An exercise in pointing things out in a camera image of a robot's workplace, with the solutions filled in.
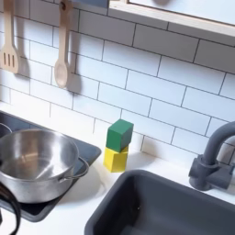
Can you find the wooden framed white cabinet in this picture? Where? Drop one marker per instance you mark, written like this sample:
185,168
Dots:
183,21

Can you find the dark grey tap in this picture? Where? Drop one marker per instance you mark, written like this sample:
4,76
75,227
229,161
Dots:
208,171

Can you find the dark grey sink basin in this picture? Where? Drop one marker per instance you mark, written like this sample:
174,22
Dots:
171,211

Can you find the slotted wooden spatula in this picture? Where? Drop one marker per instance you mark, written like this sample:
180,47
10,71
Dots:
9,58

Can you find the wooden spoon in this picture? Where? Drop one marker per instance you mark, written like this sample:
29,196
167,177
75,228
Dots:
62,70

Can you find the green wooden block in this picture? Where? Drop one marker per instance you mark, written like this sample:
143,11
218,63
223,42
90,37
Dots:
119,134

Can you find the yellow wooden block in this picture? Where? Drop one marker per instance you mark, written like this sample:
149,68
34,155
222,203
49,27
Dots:
115,160

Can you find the black stove cooktop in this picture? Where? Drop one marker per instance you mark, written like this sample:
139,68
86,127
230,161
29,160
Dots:
88,151

